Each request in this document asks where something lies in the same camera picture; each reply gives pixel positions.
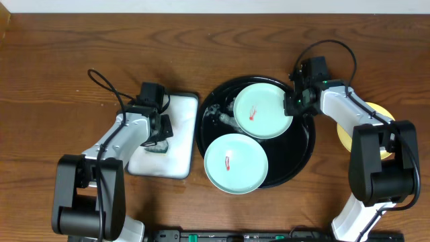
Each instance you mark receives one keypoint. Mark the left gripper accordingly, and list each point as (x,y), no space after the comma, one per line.
(164,127)

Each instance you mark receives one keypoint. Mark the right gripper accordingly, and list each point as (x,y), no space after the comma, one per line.
(289,109)

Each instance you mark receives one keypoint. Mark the mint plate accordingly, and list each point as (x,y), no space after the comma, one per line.
(236,163)
(259,111)

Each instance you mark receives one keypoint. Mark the green scouring sponge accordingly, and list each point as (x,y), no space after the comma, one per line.
(157,147)

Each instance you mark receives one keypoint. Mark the yellow plate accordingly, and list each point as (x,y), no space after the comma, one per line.
(346,140)

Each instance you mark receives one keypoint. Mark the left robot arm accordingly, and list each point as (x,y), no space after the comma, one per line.
(89,194)

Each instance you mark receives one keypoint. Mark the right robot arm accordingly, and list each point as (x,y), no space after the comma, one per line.
(383,171)

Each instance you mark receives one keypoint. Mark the black round tray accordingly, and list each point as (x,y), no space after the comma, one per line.
(288,153)

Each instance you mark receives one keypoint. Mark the black rectangular foam tray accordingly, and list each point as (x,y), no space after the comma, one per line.
(176,162)

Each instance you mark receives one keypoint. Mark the white soap foam puddle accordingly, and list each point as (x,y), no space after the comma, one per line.
(217,120)

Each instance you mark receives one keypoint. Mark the mint plate front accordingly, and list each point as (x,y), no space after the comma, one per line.
(236,163)

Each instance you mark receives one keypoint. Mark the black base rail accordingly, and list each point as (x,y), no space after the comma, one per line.
(199,236)

